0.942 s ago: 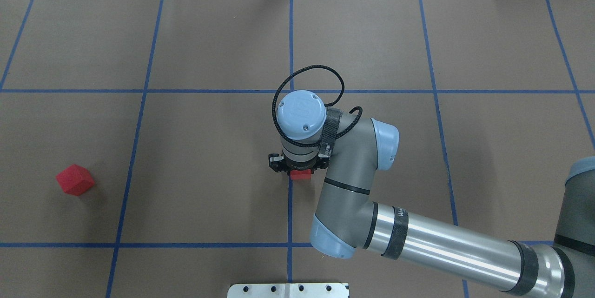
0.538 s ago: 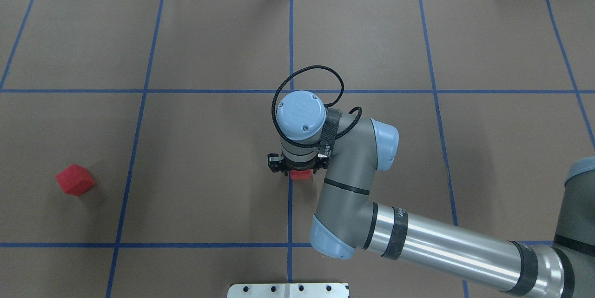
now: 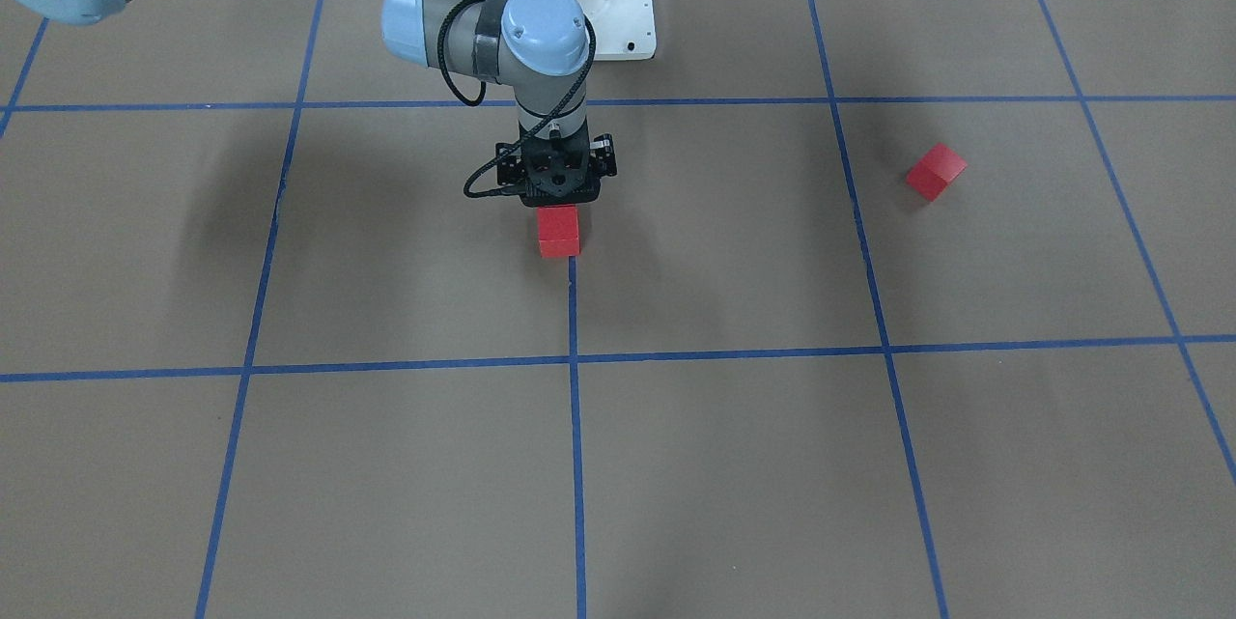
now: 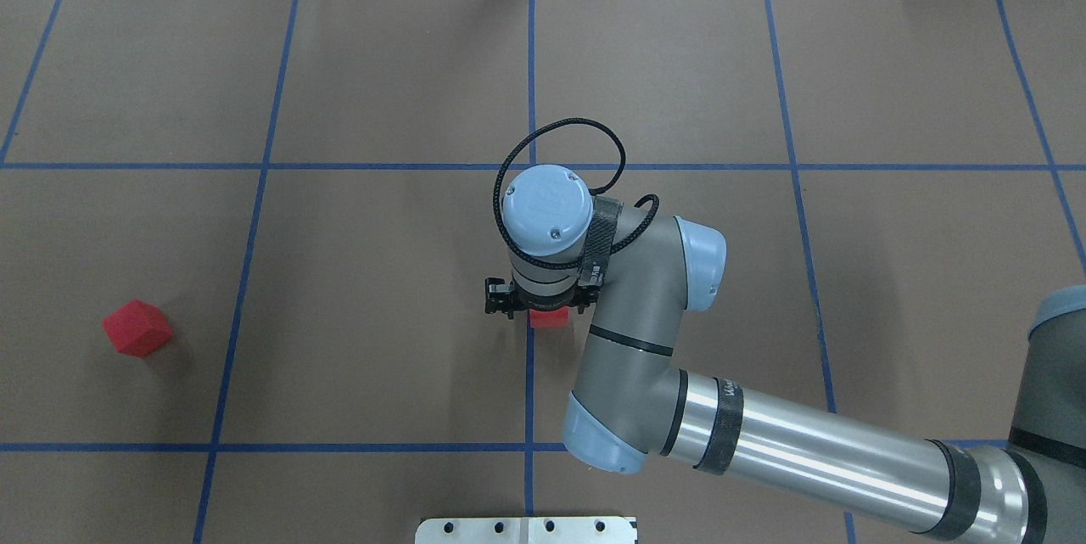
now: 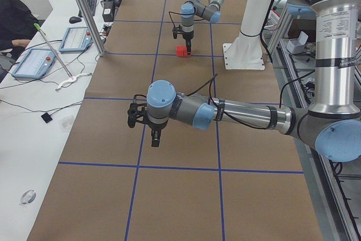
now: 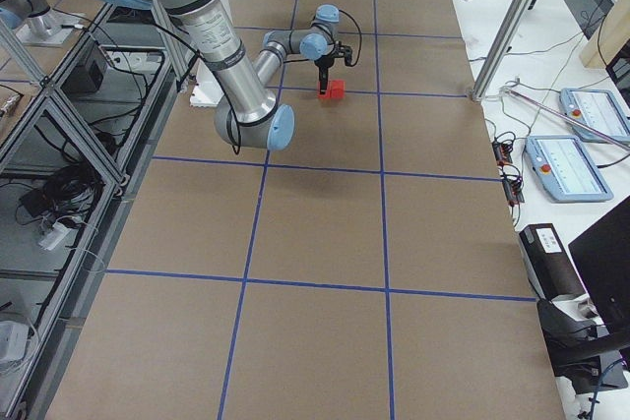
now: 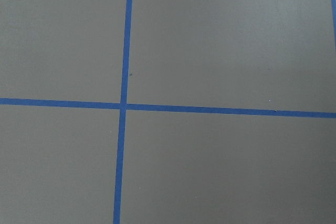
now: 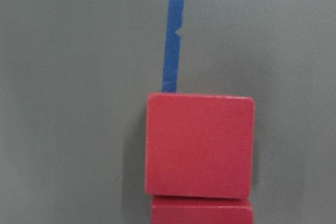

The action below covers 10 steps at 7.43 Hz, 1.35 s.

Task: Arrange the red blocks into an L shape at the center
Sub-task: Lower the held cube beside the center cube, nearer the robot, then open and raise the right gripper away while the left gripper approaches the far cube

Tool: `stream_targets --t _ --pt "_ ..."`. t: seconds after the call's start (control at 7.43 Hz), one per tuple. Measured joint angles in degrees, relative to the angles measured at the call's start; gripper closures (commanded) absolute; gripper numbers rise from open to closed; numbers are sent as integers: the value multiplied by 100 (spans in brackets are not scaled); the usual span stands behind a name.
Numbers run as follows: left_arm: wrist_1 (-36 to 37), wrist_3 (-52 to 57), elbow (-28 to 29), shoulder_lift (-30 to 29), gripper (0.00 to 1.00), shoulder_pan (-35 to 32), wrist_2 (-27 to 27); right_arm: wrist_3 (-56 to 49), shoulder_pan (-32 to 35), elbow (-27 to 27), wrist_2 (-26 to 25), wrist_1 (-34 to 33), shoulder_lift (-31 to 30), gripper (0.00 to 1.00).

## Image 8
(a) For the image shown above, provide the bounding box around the red block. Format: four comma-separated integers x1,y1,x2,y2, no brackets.
151,196,254,224
144,92,255,199

